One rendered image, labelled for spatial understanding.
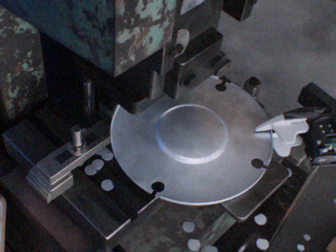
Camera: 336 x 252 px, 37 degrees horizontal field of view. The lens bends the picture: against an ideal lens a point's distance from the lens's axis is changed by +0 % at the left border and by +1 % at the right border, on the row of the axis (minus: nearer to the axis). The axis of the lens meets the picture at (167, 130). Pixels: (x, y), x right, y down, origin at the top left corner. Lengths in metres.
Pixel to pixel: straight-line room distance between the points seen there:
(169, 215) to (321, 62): 1.51
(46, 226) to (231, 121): 0.39
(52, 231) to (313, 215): 1.08
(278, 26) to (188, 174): 1.67
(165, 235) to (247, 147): 0.22
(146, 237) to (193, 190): 0.16
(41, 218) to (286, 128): 0.48
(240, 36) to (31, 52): 1.51
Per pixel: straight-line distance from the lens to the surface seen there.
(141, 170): 0.83
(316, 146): 0.91
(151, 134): 0.88
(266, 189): 0.85
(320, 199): 1.86
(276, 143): 0.92
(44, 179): 0.88
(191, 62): 0.74
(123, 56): 0.57
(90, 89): 0.90
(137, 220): 0.90
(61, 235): 0.96
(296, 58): 2.30
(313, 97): 0.97
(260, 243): 0.96
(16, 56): 0.92
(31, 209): 0.99
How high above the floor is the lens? 1.48
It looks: 52 degrees down
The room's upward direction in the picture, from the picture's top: 9 degrees clockwise
